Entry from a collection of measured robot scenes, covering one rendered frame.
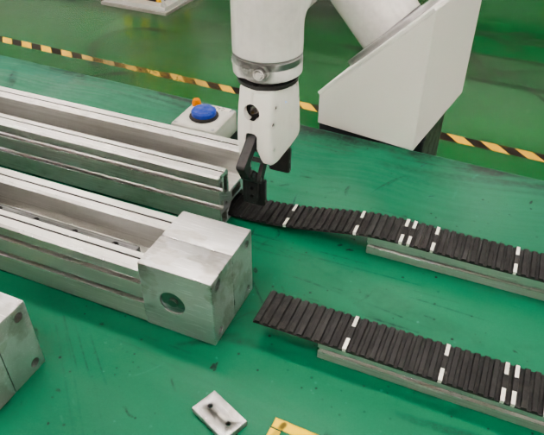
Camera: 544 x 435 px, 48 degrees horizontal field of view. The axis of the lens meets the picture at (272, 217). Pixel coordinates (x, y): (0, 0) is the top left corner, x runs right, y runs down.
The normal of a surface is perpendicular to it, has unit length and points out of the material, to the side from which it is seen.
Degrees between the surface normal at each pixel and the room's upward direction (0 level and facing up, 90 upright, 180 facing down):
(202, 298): 90
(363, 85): 90
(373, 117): 90
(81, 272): 90
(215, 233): 0
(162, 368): 0
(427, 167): 0
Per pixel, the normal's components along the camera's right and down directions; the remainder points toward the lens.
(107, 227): -0.39, 0.57
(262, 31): -0.10, 0.62
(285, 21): 0.47, 0.55
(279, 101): 0.87, 0.24
